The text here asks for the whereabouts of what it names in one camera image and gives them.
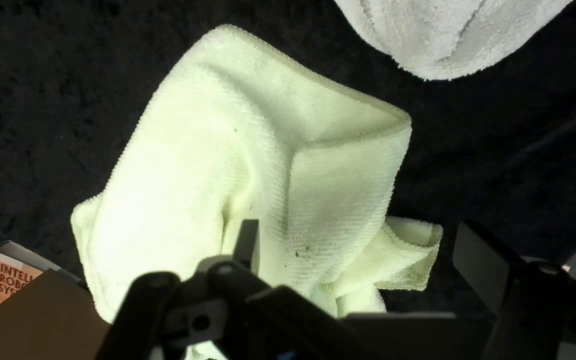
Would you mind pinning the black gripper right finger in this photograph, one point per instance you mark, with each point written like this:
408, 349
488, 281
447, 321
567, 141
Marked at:
521, 321

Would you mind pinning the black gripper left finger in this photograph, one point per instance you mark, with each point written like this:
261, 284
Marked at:
188, 312

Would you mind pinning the light green towel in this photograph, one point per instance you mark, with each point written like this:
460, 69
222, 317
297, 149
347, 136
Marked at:
235, 166

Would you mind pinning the cardboard box black tape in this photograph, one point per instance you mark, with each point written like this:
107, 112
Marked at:
34, 327

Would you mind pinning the black tablecloth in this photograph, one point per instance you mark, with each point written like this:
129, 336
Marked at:
69, 80

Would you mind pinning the white towel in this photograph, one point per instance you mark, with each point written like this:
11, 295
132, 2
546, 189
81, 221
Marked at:
449, 32

